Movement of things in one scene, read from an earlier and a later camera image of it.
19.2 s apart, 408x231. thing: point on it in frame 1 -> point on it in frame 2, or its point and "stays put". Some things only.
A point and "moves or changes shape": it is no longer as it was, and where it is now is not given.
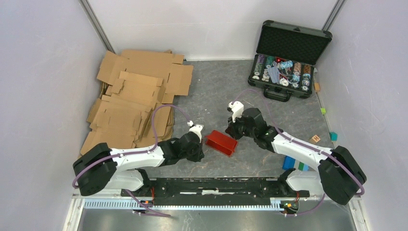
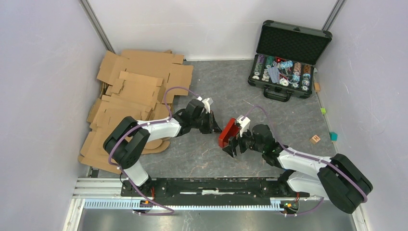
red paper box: x=222 y=142 moves or changes shape
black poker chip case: x=283 y=64 stays put
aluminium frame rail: x=355 y=206 stays put
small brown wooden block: x=316 y=86 stays put
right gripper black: x=231 y=129 -> x=233 y=143
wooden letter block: x=315 y=138 stays put
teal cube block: x=333 y=136 stays put
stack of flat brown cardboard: x=135 y=109 stays put
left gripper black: x=199 y=155 -> x=212 y=126
